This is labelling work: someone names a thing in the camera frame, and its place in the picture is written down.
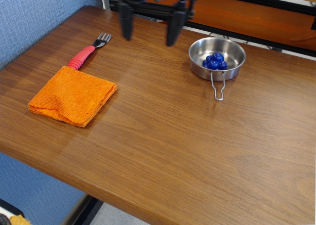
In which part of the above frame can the folded orange cloth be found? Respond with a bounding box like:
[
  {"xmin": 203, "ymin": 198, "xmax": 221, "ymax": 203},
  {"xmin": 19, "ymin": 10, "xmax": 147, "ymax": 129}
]
[{"xmin": 28, "ymin": 66, "xmax": 117, "ymax": 128}]

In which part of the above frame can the steel bowl with wire handle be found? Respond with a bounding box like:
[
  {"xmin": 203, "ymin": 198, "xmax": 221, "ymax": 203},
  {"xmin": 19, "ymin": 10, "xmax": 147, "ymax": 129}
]
[{"xmin": 188, "ymin": 37, "xmax": 246, "ymax": 101}]

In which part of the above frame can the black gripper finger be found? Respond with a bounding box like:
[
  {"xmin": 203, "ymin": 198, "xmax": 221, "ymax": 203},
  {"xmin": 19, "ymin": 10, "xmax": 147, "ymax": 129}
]
[
  {"xmin": 166, "ymin": 11, "xmax": 186, "ymax": 46},
  {"xmin": 118, "ymin": 2, "xmax": 134, "ymax": 41}
]

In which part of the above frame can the fork with red handle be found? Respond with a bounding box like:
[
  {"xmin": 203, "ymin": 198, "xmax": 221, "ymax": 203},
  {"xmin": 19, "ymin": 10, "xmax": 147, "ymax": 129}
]
[{"xmin": 67, "ymin": 33, "xmax": 112, "ymax": 70}]

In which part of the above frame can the blue toy grape bunch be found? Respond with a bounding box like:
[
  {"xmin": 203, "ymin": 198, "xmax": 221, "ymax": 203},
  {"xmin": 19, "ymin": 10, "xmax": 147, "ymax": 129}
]
[{"xmin": 202, "ymin": 52, "xmax": 228, "ymax": 70}]

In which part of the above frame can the orange panel with black frame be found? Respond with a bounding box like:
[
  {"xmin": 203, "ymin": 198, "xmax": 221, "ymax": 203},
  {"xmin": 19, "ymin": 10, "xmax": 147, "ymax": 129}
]
[{"xmin": 107, "ymin": 0, "xmax": 316, "ymax": 57}]

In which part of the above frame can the orange object at corner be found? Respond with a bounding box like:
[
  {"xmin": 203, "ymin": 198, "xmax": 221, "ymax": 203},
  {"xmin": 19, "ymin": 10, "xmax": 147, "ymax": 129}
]
[{"xmin": 9, "ymin": 215, "xmax": 31, "ymax": 225}]

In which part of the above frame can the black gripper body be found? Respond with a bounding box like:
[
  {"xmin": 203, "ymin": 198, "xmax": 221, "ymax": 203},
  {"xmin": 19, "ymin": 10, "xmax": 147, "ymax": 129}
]
[{"xmin": 110, "ymin": 0, "xmax": 197, "ymax": 20}]

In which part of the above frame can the black table leg frame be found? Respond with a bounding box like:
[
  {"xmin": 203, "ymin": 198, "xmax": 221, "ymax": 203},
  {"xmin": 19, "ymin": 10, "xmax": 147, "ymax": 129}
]
[{"xmin": 60, "ymin": 194, "xmax": 103, "ymax": 225}]

